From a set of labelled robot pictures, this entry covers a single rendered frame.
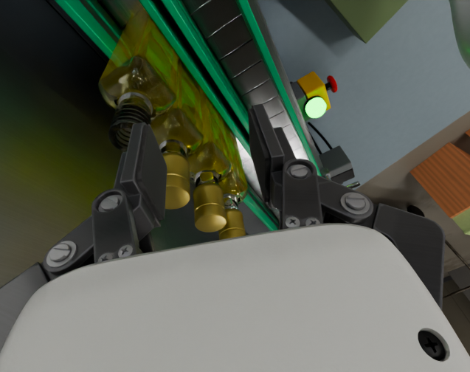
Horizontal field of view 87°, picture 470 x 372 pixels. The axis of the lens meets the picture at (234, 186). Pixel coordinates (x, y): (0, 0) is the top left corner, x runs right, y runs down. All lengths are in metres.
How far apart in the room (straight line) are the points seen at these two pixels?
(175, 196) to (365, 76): 0.83
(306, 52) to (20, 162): 0.73
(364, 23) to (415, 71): 0.33
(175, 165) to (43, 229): 0.14
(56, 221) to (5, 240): 0.05
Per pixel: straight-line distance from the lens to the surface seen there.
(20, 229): 0.28
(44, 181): 0.32
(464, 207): 2.75
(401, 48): 0.99
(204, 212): 0.26
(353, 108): 1.02
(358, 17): 0.79
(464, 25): 0.52
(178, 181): 0.22
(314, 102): 0.59
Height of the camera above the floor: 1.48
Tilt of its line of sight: 41 degrees down
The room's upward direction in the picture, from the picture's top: 169 degrees clockwise
